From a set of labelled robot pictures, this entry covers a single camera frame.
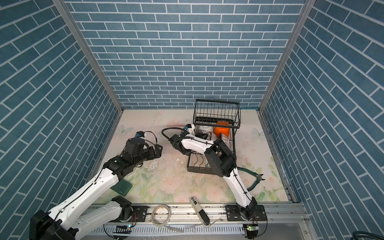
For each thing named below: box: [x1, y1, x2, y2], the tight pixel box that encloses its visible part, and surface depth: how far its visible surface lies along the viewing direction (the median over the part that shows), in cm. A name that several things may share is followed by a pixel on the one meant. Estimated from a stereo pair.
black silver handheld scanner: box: [189, 196, 211, 228], surface depth 72 cm
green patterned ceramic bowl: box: [198, 125, 214, 141], surface depth 103 cm
